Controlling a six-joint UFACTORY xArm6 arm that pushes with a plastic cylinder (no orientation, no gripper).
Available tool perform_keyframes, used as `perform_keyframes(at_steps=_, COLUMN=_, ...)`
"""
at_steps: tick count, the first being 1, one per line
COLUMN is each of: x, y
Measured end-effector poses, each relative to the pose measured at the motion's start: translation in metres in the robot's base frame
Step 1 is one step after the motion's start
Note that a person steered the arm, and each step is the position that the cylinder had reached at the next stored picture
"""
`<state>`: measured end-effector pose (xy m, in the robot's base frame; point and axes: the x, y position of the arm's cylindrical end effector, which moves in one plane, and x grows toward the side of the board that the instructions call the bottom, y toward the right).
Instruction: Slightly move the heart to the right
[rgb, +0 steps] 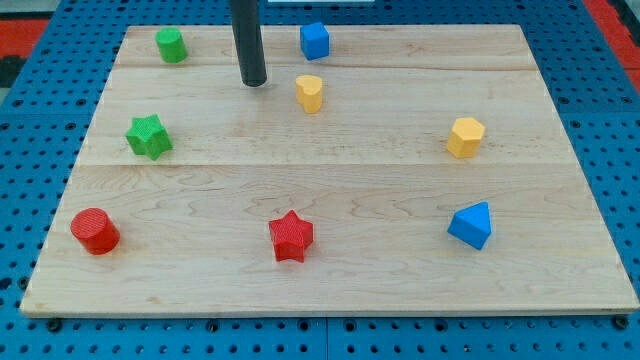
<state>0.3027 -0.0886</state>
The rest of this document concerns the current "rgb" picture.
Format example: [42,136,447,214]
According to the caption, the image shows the yellow heart block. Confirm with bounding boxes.
[295,75,323,114]

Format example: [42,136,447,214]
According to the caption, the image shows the red star block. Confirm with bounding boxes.
[268,210,314,263]

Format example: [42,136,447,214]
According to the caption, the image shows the light wooden board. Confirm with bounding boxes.
[21,25,639,318]

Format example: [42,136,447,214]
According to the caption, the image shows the blue cube block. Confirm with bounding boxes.
[299,22,330,60]

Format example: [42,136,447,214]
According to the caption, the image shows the yellow hexagon block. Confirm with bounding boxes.
[446,117,486,159]

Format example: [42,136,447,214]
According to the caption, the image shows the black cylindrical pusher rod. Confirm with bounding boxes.
[228,0,267,87]

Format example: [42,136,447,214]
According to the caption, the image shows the blue triangular prism block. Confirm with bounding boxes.
[447,202,492,250]

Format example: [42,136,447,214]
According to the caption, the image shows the green star block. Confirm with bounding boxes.
[126,114,173,160]

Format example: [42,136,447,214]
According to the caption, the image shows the green cylinder block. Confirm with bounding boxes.
[155,27,188,63]

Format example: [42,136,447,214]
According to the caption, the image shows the red cylinder block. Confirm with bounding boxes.
[70,208,120,255]

